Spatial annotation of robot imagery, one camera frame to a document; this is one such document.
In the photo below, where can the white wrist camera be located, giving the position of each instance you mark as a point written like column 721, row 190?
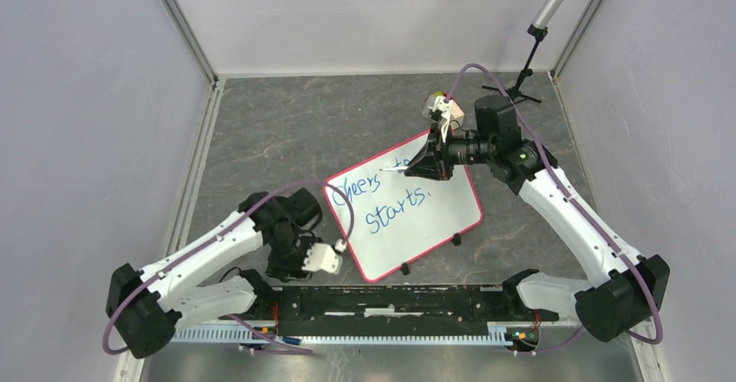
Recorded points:
column 324, row 257
column 443, row 127

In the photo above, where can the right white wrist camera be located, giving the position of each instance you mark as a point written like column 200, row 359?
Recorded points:
column 443, row 127

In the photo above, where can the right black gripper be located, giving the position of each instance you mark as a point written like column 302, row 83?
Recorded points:
column 433, row 161

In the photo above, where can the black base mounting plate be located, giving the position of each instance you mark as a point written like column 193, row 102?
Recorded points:
column 408, row 310

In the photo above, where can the colourful toy brick stack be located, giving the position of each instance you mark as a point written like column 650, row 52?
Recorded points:
column 439, row 108

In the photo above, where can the pink framed whiteboard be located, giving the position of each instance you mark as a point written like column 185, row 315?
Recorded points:
column 393, row 219

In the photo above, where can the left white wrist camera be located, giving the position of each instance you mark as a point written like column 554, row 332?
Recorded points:
column 324, row 257

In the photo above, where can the blue marker cap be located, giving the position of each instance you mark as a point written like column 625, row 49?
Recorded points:
column 291, row 341

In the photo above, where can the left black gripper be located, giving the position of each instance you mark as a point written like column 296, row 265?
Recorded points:
column 289, row 271

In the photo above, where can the blue whiteboard marker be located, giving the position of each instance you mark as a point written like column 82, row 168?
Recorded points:
column 397, row 169

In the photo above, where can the grey slotted cable duct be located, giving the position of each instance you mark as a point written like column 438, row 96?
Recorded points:
column 233, row 333

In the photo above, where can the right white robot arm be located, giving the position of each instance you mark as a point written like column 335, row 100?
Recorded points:
column 622, row 291

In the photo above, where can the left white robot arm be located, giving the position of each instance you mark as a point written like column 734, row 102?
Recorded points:
column 146, row 307

